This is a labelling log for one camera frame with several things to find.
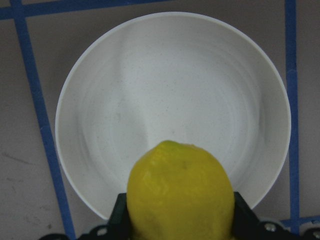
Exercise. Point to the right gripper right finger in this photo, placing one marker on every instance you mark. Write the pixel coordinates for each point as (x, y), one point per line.
(247, 226)

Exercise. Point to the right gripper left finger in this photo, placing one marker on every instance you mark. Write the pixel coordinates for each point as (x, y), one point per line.
(118, 226)

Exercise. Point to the yellow lemon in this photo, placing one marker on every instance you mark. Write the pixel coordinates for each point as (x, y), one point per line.
(179, 191)

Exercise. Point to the cream round plate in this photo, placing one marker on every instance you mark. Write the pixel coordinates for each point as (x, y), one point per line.
(176, 76)

